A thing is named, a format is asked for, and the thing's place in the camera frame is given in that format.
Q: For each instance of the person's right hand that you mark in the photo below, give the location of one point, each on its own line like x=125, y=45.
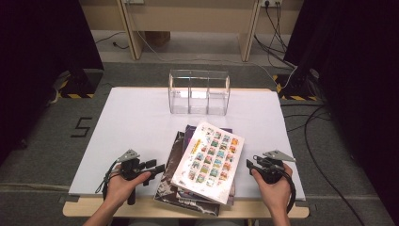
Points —
x=277, y=196

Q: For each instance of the clear acrylic file holder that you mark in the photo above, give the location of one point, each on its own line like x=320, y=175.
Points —
x=199, y=94

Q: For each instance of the brown cardboard box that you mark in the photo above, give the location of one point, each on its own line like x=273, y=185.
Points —
x=158, y=37

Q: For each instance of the black book with red print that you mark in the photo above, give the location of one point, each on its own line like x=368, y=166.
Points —
x=169, y=163

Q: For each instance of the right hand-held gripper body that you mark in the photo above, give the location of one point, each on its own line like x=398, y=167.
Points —
x=271, y=171

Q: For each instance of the black curtain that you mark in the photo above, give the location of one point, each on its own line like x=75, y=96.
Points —
x=37, y=62
x=360, y=78

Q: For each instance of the black stand base hazard tape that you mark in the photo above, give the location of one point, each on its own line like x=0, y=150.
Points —
x=295, y=86
x=80, y=84

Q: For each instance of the white book with picture grid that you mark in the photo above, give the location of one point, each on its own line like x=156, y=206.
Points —
x=208, y=163

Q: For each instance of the white board sheet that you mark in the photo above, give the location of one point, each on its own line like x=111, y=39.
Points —
x=131, y=125

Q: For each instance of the person's left hand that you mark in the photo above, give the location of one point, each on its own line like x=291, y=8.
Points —
x=120, y=190

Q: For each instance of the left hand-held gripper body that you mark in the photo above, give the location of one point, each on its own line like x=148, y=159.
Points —
x=130, y=168

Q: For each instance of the beige wooden desk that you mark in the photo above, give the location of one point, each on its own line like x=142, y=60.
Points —
x=188, y=19

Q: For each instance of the white wall power socket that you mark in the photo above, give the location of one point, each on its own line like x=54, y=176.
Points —
x=134, y=1
x=271, y=3

